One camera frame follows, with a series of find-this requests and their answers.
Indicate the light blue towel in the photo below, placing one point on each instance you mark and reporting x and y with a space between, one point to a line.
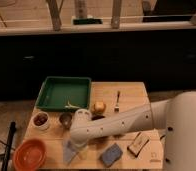
70 152

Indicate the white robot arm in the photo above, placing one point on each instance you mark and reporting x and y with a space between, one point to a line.
177 116

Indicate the small white object in tray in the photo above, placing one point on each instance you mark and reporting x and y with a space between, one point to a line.
70 106

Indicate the green plastic tray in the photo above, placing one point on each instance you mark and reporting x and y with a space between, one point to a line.
57 90

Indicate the yellow apple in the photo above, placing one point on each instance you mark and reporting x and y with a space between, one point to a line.
99 107

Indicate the metal fork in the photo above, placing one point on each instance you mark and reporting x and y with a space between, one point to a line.
116 108

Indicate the dark bowl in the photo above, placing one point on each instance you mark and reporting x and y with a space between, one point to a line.
97 117

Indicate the small metal cup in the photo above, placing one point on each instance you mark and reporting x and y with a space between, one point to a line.
66 120

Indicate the green base stand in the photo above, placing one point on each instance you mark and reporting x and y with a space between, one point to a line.
87 21

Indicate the small white bowl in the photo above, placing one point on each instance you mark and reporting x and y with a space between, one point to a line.
41 121

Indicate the blue sponge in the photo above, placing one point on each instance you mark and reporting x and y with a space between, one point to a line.
111 155

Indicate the brown white box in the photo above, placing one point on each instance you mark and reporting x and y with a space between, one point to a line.
138 143

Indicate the black pole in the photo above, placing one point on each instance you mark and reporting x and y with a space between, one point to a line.
6 157

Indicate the orange plastic bowl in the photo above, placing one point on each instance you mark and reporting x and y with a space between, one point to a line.
30 155

